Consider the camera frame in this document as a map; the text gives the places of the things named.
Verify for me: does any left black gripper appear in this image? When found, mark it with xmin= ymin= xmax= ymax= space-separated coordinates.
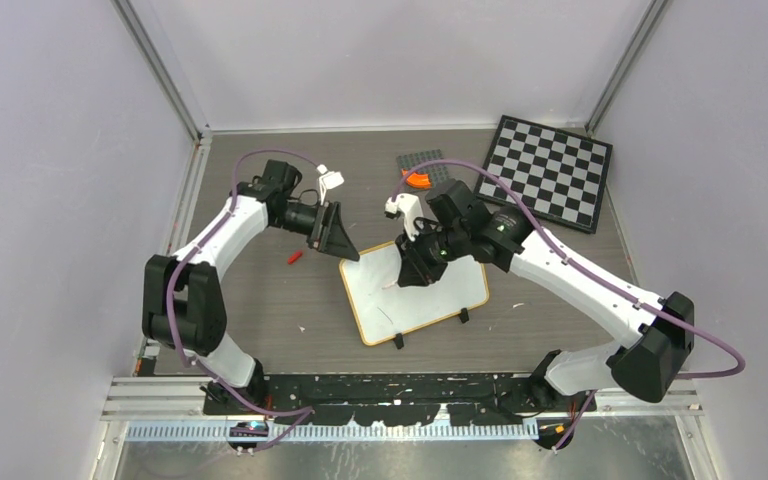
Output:
xmin=272 ymin=199 xmax=360 ymax=261

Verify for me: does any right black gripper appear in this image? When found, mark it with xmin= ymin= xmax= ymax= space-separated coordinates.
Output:
xmin=395 ymin=220 xmax=468 ymax=287

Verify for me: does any red marker cap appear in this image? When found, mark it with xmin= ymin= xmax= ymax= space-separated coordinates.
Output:
xmin=287 ymin=250 xmax=303 ymax=265

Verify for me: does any yellow framed whiteboard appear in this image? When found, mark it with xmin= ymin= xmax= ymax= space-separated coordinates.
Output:
xmin=338 ymin=241 xmax=490 ymax=346

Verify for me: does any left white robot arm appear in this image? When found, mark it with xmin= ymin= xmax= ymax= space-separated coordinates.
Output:
xmin=141 ymin=160 xmax=360 ymax=414

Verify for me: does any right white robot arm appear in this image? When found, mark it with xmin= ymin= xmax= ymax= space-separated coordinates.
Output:
xmin=385 ymin=179 xmax=694 ymax=411

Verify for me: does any orange curved block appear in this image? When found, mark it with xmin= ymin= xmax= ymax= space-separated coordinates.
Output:
xmin=402 ymin=169 xmax=433 ymax=190

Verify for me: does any grey lego baseplate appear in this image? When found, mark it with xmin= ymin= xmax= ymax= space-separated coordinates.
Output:
xmin=395 ymin=148 xmax=456 ymax=190

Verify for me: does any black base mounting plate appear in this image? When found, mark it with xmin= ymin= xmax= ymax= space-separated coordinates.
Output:
xmin=202 ymin=372 xmax=599 ymax=429

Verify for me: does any black white chessboard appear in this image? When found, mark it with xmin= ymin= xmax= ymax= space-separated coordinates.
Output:
xmin=483 ymin=115 xmax=613 ymax=234

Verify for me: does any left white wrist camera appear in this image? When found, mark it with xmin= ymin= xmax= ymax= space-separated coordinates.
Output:
xmin=316 ymin=164 xmax=344 ymax=205

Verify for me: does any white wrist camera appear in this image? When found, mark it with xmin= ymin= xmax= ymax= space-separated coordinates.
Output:
xmin=316 ymin=164 xmax=344 ymax=205
xmin=385 ymin=193 xmax=426 ymax=242

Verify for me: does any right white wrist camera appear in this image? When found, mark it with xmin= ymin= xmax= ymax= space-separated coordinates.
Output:
xmin=385 ymin=193 xmax=426 ymax=242

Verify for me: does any white slotted cable duct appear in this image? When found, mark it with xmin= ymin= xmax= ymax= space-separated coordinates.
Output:
xmin=125 ymin=419 xmax=539 ymax=443

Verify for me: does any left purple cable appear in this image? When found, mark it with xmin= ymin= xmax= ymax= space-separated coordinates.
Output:
xmin=165 ymin=148 xmax=324 ymax=453

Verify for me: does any purple cable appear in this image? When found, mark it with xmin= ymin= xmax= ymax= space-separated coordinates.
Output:
xmin=165 ymin=148 xmax=324 ymax=453
xmin=390 ymin=158 xmax=747 ymax=453

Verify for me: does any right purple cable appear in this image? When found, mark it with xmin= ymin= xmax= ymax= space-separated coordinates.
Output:
xmin=390 ymin=158 xmax=747 ymax=453

